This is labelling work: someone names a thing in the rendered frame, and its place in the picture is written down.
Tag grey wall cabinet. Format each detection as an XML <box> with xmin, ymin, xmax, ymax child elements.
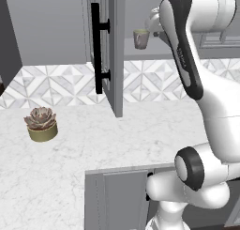
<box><xmin>124</xmin><ymin>0</ymin><xmax>240</xmax><ymax>62</ymax></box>

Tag dark grey cabinet side panel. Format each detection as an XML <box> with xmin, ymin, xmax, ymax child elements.
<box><xmin>0</xmin><ymin>0</ymin><xmax>23</xmax><ymax>98</ymax></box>

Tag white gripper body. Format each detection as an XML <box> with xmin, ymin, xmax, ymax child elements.
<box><xmin>144</xmin><ymin>7</ymin><xmax>164</xmax><ymax>34</ymax></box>

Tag grey base cabinet door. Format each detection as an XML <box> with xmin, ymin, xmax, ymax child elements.
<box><xmin>83</xmin><ymin>162</ymin><xmax>176</xmax><ymax>230</ymax></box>

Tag small black cabinet handle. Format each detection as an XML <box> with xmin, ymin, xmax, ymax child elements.
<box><xmin>145</xmin><ymin>172</ymin><xmax>155</xmax><ymax>203</ymax></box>

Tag black bar door handle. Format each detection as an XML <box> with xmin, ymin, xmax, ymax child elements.
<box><xmin>90</xmin><ymin>2</ymin><xmax>113</xmax><ymax>95</ymax></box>

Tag beige cup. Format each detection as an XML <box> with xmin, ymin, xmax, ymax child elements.
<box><xmin>132</xmin><ymin>28</ymin><xmax>151</xmax><ymax>51</ymax></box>

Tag grey base cabinet front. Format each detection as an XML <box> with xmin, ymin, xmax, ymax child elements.
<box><xmin>223</xmin><ymin>204</ymin><xmax>240</xmax><ymax>229</ymax></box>

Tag succulent in olive pot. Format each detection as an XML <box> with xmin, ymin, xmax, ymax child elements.
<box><xmin>23</xmin><ymin>106</ymin><xmax>59</xmax><ymax>144</ymax></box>

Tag grey panelled cabinet door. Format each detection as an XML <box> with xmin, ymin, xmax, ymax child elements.
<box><xmin>198</xmin><ymin>29</ymin><xmax>240</xmax><ymax>51</ymax></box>

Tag grey wall cabinet door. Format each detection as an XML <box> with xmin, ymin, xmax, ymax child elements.
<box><xmin>85</xmin><ymin>0</ymin><xmax>127</xmax><ymax>118</ymax></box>

